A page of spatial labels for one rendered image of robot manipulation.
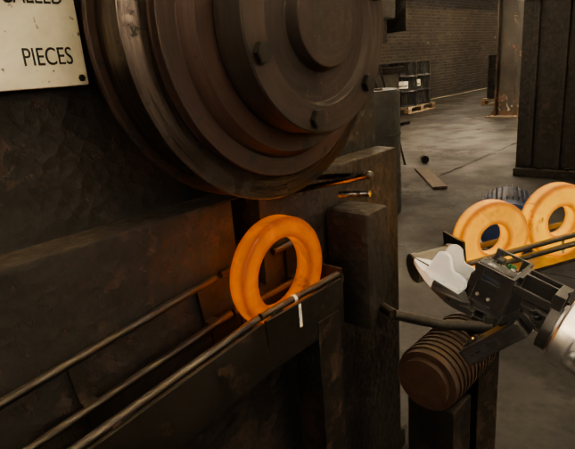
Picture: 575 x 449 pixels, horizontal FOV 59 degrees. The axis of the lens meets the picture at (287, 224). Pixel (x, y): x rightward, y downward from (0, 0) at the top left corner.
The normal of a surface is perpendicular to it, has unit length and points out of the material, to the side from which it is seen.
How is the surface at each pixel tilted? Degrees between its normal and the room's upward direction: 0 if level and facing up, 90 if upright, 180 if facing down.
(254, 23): 90
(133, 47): 90
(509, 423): 0
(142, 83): 90
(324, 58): 90
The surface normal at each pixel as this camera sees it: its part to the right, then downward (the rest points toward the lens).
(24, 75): 0.74, 0.14
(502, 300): -0.68, 0.25
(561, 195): 0.22, 0.27
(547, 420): -0.08, -0.95
